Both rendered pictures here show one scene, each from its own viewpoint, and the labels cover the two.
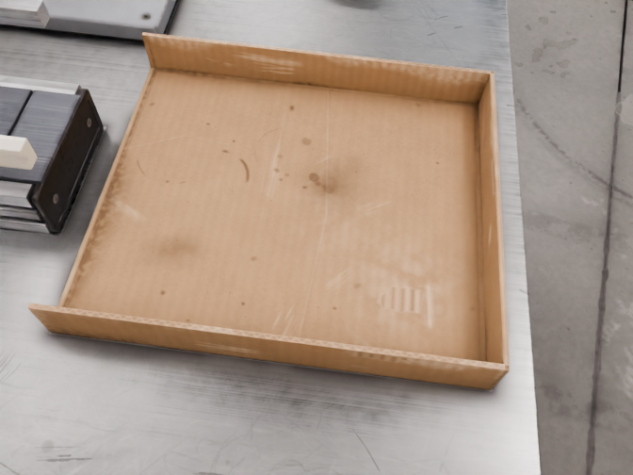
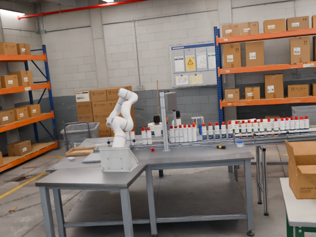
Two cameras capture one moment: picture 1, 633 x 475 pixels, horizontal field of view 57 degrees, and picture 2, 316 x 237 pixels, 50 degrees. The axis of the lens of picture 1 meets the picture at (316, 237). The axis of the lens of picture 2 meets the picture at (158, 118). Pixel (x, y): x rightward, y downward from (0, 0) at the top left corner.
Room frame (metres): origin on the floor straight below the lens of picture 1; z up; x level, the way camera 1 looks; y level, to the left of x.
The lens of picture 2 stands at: (4.23, 1.04, 1.78)
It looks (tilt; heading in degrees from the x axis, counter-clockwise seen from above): 9 degrees down; 181
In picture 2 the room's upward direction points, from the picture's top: 5 degrees counter-clockwise
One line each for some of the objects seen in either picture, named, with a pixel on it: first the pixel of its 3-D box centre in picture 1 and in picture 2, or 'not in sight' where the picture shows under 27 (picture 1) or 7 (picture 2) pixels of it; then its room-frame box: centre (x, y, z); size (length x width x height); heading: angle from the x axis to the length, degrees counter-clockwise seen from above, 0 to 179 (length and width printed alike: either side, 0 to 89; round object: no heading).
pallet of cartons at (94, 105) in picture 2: not in sight; (107, 118); (-3.47, -0.25, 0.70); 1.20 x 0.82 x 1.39; 80
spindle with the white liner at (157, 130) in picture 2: not in sight; (157, 127); (0.04, 0.96, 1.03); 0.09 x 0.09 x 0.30
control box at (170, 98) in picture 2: not in sight; (168, 101); (0.42, 1.11, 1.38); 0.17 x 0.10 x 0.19; 141
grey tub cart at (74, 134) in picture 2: not in sight; (82, 143); (-1.93, -0.49, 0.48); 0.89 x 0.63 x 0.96; 4
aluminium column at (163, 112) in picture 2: not in sight; (164, 121); (0.48, 1.05, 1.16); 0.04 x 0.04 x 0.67; 86
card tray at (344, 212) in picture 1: (295, 188); (81, 151); (0.26, 0.02, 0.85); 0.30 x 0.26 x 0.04; 86
